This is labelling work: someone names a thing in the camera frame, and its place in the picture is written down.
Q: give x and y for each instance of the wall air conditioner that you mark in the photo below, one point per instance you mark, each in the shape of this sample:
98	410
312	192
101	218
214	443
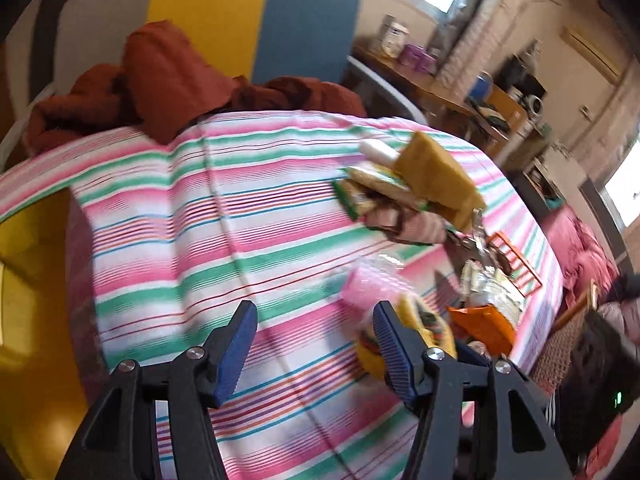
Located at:
592	50

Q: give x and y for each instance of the striped tablecloth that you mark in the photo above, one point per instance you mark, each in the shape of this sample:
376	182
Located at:
225	240

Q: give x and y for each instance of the purple box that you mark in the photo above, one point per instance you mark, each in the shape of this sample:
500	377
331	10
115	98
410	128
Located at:
412	52
429	62

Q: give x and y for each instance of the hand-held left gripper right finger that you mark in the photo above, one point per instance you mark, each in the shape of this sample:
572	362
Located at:
392	355

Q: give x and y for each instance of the yellow label cracker packet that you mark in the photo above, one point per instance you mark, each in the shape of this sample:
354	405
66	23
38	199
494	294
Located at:
352	199

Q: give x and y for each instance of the pink striped sock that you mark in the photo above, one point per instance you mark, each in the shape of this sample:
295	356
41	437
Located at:
415	225

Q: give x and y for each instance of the white quilted curtain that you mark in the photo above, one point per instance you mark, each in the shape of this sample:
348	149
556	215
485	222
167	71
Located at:
465	35

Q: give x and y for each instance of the orange snack packet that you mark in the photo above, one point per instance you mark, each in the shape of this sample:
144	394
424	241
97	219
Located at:
482	325

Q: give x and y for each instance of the red padded jacket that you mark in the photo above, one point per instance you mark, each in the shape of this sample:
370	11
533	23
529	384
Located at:
165	75

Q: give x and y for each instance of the metal tongs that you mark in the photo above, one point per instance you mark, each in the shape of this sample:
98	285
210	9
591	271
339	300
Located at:
475	240

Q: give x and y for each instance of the white sponge block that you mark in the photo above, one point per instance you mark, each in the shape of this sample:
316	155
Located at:
377	152

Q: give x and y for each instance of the gold and maroon gift box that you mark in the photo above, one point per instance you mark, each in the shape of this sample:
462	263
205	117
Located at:
435	180

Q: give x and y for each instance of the grey curved rail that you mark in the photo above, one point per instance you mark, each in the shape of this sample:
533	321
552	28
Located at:
385	90

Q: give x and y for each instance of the woven rattan seat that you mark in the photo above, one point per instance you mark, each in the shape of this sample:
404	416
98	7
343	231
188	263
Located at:
555	345

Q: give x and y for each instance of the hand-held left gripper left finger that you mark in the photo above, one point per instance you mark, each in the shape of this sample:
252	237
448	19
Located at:
235	355

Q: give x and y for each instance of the pink plastic bag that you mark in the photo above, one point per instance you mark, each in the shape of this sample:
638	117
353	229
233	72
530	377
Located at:
367	285

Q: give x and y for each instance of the wooden side desk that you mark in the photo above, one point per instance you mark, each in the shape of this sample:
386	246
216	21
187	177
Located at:
430	85

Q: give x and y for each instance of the colourful yellow soft toy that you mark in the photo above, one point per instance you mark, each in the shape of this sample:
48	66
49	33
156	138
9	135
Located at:
425	325

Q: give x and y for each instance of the clear white packet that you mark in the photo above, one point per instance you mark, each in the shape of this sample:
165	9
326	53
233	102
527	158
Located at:
490	285

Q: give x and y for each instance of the pink quilt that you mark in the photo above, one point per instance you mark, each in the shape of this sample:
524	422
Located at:
585	250

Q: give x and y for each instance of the blue container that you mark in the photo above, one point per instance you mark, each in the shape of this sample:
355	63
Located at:
480	87

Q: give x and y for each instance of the colourful panel board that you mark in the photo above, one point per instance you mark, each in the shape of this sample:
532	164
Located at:
210	10

